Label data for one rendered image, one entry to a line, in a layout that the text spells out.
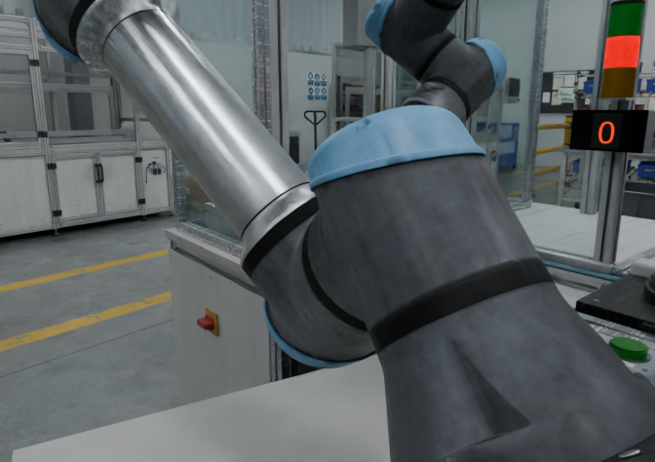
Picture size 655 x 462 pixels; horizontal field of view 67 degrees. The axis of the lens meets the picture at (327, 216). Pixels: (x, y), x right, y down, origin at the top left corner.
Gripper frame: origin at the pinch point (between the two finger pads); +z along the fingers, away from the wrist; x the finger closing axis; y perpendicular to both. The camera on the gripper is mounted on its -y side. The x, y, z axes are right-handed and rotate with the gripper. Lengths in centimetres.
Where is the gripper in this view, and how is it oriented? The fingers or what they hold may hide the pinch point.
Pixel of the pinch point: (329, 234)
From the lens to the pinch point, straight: 54.8
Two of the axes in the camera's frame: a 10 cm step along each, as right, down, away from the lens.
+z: -6.6, 6.6, -3.7
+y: -6.5, -2.5, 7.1
